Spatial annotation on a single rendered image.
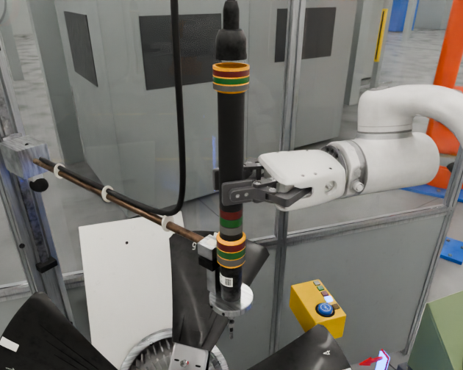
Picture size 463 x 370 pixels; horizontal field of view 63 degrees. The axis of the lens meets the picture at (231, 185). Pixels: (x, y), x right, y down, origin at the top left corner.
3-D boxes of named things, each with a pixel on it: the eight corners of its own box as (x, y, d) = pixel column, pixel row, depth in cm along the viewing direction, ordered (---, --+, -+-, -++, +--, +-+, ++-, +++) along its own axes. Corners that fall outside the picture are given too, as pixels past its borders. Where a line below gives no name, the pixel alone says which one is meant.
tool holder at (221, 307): (190, 298, 61) (187, 249, 57) (218, 274, 66) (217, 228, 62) (234, 324, 56) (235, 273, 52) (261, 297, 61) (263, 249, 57)
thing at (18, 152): (4, 171, 93) (-6, 138, 89) (32, 161, 98) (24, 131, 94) (25, 182, 87) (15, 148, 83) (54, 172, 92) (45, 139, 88)
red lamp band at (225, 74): (204, 75, 44) (204, 68, 44) (228, 69, 47) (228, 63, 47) (234, 79, 42) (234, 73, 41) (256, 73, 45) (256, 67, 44)
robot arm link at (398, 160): (367, 136, 51) (367, 202, 53) (445, 127, 55) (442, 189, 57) (334, 132, 59) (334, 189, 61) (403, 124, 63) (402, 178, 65)
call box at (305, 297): (288, 309, 123) (290, 284, 118) (316, 302, 125) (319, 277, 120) (311, 349, 109) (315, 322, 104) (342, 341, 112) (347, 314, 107)
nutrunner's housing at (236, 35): (214, 313, 62) (205, 1, 41) (228, 299, 64) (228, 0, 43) (233, 324, 59) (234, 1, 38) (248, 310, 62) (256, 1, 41)
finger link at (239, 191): (277, 208, 49) (228, 216, 47) (267, 196, 52) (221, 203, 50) (278, 186, 48) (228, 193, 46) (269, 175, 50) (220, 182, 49)
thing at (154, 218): (33, 164, 88) (31, 158, 87) (39, 162, 89) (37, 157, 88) (209, 252, 58) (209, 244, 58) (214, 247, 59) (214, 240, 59)
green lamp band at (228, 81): (205, 81, 44) (204, 75, 44) (228, 75, 48) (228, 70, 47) (234, 86, 42) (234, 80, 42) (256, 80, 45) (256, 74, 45)
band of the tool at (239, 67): (206, 91, 45) (205, 66, 44) (228, 84, 48) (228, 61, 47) (234, 96, 43) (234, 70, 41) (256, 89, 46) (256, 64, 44)
